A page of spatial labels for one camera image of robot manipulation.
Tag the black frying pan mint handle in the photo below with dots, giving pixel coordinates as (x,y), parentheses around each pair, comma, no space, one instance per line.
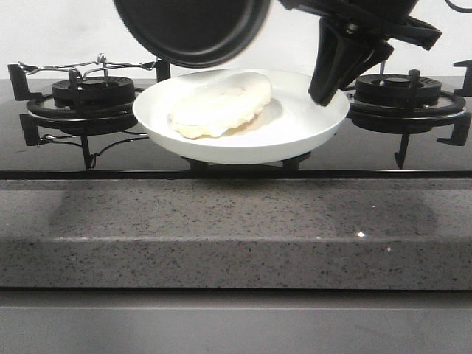
(194,34)

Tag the grey cabinet front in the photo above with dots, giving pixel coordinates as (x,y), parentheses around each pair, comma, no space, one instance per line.
(217,321)

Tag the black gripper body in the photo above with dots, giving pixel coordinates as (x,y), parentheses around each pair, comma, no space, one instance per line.
(389,19)

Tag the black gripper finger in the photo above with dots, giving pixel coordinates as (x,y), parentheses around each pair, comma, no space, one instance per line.
(352,59)
(331,32)

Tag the black glass gas hob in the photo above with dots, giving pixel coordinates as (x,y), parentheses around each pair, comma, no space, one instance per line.
(361,148)

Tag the black burner with pot support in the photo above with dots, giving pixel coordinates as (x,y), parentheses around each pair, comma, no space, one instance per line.
(86,104)

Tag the fried egg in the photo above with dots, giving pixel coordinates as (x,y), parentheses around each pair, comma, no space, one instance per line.
(224,104)

